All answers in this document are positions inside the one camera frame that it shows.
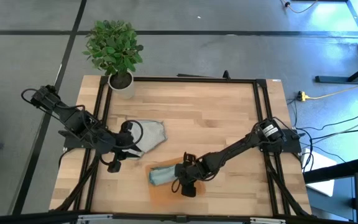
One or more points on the green plant in white pot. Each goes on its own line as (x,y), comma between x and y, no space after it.
(113,49)

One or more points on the black desk leg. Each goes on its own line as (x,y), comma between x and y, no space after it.
(331,79)

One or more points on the black gantry bar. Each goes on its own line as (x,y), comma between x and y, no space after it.
(26,217)

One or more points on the translucent orange plastic basket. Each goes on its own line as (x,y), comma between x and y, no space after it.
(166,196)

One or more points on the grey waffle microfiber towel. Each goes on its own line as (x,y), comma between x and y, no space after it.
(152,137)

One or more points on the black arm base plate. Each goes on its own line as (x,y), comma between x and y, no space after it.
(294,143)
(70,143)

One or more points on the light blue microfiber towel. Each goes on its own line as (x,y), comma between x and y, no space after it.
(162,175)

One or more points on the black aluminium table frame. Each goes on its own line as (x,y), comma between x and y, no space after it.
(197,79)

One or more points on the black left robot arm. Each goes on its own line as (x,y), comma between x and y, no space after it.
(73,119)

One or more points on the yellow power plug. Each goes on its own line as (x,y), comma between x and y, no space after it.
(303,96)

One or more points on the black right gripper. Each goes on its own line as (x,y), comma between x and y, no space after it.
(194,172)

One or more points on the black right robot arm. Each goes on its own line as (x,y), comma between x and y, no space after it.
(235,149)

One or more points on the black desk beam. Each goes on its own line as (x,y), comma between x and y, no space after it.
(337,170)

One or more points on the white board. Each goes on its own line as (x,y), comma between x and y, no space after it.
(317,160)

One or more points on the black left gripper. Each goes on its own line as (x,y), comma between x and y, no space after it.
(115,144)

